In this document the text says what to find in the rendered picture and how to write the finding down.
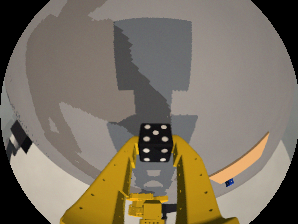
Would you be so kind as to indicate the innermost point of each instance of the blue die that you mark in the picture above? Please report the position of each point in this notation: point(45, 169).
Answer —
point(229, 182)

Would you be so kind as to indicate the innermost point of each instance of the orange mat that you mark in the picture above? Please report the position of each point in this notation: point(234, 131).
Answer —
point(241, 163)

